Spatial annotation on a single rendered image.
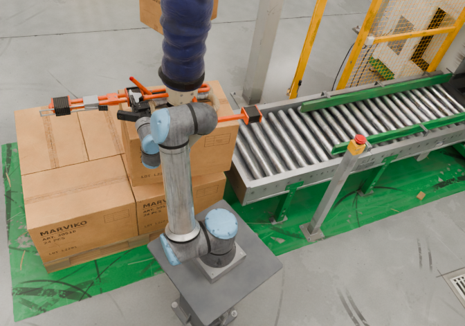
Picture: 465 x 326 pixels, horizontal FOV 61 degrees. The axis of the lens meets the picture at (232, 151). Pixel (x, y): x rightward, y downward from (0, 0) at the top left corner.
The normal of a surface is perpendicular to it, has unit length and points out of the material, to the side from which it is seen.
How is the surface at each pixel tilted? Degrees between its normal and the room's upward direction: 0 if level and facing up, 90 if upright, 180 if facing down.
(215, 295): 0
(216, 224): 4
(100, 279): 0
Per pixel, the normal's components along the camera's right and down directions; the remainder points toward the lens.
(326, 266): 0.13, -0.66
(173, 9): -0.44, 0.70
